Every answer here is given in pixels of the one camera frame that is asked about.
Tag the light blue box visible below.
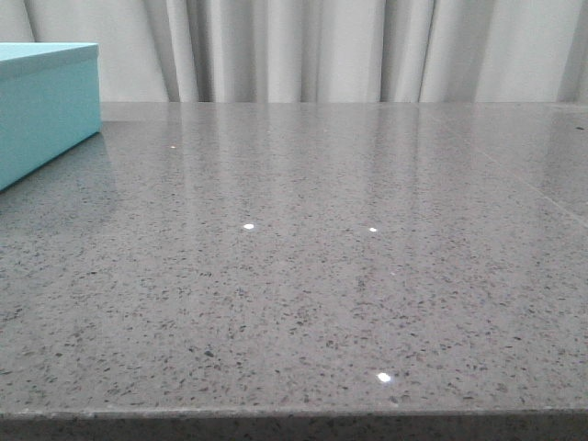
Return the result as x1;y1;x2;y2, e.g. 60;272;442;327
1;42;102;189

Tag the white pleated curtain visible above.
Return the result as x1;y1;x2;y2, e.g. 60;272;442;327
1;0;587;103

